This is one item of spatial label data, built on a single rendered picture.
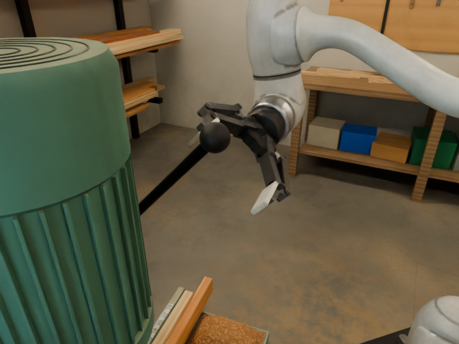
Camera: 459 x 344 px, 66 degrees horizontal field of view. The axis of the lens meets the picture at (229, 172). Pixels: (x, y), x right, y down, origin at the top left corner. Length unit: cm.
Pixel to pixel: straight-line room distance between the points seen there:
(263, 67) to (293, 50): 7
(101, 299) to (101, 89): 18
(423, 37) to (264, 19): 276
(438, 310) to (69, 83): 89
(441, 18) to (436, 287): 203
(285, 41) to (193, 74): 341
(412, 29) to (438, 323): 274
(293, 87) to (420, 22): 271
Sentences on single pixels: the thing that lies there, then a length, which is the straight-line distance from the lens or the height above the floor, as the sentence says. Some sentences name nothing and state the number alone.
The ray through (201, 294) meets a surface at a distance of 84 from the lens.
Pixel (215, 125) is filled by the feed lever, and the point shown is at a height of 141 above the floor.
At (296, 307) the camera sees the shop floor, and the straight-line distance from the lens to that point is 209.
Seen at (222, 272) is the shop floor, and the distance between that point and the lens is 223.
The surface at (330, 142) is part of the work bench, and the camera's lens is 324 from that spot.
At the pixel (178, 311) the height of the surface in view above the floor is 95.
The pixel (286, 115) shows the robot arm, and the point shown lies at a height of 133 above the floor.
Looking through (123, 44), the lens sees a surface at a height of 109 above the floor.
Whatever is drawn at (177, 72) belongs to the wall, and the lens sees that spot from 421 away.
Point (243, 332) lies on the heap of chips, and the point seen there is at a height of 93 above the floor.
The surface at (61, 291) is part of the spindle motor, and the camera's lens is 33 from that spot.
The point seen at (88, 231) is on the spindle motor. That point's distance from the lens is 30.
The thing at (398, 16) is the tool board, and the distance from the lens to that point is 341.
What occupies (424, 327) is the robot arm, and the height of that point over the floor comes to 85.
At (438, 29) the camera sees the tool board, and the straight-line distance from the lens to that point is 342.
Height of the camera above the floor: 155
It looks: 28 degrees down
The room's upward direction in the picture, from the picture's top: straight up
